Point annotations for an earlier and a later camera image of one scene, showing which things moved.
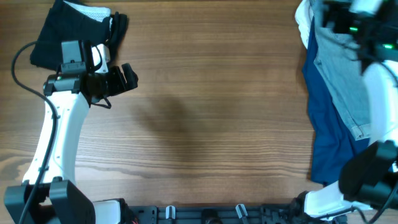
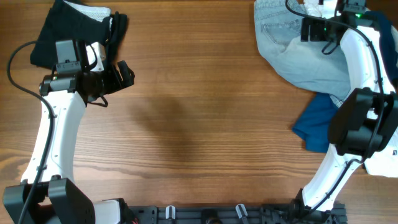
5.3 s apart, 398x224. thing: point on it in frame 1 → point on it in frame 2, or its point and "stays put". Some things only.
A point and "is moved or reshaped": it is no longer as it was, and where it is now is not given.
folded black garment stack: x=63 y=23 stays put
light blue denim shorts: x=337 y=59 is moved or reshaped
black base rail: x=222 y=214 stays put
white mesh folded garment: x=97 y=14 stays put
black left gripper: x=119 y=84 stays put
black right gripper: x=347 y=15 → x=314 y=24
